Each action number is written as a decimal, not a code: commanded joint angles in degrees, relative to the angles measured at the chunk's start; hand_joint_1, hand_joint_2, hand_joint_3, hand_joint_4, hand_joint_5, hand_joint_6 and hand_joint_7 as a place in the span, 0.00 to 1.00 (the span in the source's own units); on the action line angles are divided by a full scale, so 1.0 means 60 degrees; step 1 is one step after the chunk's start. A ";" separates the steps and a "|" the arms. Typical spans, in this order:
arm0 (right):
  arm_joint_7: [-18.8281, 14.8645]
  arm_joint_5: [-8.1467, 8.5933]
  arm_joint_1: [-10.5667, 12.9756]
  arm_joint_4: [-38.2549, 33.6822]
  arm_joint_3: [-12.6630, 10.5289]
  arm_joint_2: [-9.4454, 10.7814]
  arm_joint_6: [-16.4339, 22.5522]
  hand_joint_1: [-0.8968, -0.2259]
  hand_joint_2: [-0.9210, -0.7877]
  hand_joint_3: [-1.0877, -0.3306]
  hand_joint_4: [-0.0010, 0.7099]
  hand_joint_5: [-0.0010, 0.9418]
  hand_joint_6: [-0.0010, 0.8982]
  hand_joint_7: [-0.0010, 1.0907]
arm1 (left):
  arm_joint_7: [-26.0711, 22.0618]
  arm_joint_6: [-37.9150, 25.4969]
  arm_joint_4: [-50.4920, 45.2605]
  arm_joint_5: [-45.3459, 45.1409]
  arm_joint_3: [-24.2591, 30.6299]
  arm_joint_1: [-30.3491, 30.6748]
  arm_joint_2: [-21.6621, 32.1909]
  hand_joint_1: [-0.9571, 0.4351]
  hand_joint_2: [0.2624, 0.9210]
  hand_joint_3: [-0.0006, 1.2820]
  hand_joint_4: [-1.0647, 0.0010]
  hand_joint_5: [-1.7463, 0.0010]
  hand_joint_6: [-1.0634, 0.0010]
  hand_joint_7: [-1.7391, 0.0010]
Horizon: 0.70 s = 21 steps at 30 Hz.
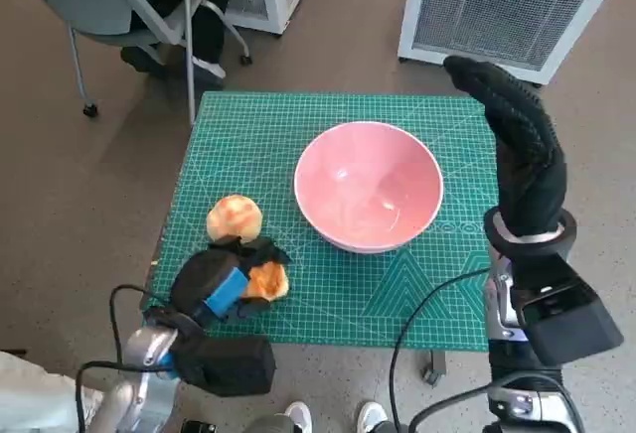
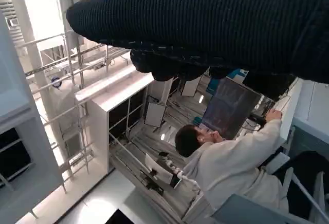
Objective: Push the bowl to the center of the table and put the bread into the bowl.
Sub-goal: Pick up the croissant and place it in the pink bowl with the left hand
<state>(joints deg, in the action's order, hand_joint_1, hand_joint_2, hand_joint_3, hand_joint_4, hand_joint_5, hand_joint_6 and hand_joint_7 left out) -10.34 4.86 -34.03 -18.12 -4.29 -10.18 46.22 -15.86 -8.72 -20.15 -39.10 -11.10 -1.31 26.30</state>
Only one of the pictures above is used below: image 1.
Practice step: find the striped oblong toy bread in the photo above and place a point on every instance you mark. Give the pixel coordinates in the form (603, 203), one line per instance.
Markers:
(268, 281)

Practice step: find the pink bowl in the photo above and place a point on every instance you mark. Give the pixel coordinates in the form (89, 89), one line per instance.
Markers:
(367, 189)

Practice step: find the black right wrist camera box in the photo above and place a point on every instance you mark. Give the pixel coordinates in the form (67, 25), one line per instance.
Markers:
(571, 314)

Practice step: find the green cutting mat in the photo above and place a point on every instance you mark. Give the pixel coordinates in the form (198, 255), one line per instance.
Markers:
(338, 294)

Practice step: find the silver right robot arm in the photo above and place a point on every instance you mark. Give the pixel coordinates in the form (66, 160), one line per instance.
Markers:
(499, 304)

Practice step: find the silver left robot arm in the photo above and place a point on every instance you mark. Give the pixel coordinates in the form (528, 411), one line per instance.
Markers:
(144, 346)

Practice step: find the large white mesh cabinet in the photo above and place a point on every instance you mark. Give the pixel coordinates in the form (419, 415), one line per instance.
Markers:
(497, 6)

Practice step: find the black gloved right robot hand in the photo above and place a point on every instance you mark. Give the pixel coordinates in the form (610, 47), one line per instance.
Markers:
(531, 165)

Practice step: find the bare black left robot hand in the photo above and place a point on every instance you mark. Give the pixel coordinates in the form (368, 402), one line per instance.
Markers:
(199, 279)

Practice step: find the round toy bread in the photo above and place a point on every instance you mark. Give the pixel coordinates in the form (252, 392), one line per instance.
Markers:
(233, 217)

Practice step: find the white shoe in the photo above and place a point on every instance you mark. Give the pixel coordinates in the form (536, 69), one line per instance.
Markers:
(299, 415)
(371, 415)

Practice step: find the table leg caster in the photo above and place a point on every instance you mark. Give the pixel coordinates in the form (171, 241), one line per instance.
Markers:
(433, 368)

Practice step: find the person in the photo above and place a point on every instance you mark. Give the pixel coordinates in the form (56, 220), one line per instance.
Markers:
(213, 6)
(30, 393)

